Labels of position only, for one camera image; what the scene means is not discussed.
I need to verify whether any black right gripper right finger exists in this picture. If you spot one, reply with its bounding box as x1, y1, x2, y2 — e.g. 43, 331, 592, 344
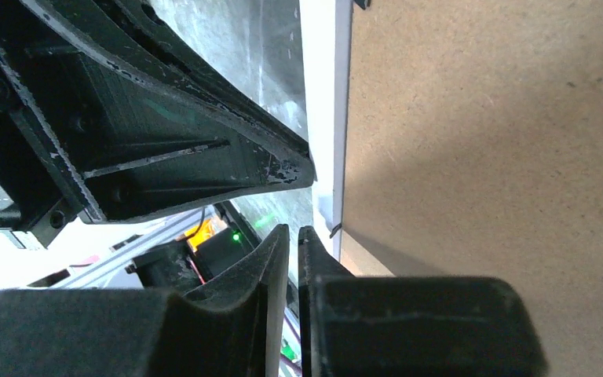
298, 226, 549, 376

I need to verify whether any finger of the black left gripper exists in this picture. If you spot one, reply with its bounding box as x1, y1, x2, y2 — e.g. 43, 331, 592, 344
0, 1, 315, 247

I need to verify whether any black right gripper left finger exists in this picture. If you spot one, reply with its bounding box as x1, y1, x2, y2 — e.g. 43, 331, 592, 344
0, 225, 289, 376

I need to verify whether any brown frame backing board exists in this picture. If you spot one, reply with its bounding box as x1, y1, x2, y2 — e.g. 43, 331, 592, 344
341, 1, 603, 376

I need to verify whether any white picture frame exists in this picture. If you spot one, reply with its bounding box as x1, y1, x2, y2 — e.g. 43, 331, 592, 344
300, 0, 371, 260

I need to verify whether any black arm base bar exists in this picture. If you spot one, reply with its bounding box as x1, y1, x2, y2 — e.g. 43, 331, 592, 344
125, 201, 261, 293

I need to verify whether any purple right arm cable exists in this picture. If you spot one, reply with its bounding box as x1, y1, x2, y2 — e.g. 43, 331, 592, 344
280, 306, 304, 375

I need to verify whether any aluminium rail frame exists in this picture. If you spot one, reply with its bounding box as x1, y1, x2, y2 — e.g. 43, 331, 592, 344
25, 206, 216, 290

